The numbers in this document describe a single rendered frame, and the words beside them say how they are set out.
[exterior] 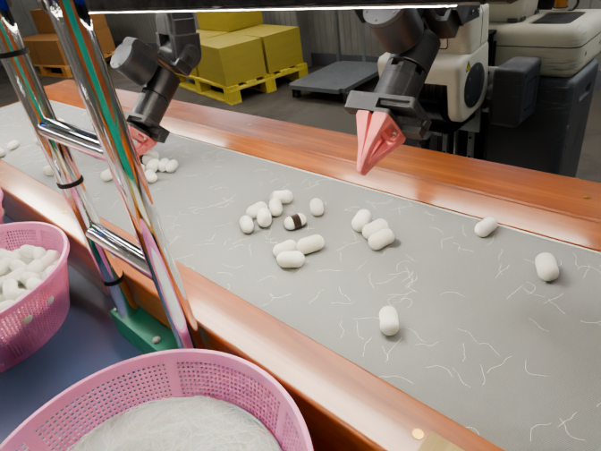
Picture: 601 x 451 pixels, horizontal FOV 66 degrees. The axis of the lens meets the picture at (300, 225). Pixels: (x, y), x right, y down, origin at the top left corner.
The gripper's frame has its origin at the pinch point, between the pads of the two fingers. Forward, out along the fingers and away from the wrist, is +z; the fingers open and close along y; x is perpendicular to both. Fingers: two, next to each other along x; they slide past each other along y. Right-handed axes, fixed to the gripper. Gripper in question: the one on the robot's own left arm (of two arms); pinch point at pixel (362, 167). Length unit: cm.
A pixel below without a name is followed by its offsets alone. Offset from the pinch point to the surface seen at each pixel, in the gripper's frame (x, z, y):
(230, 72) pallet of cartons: 161, -104, -265
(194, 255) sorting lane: -7.3, 19.7, -14.3
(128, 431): -19.0, 35.5, 1.5
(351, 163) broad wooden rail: 9.8, -3.5, -9.4
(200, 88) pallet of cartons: 178, -96, -317
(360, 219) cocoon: 1.8, 6.4, 1.8
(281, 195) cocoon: 1.8, 6.5, -12.9
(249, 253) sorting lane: -4.4, 16.5, -8.1
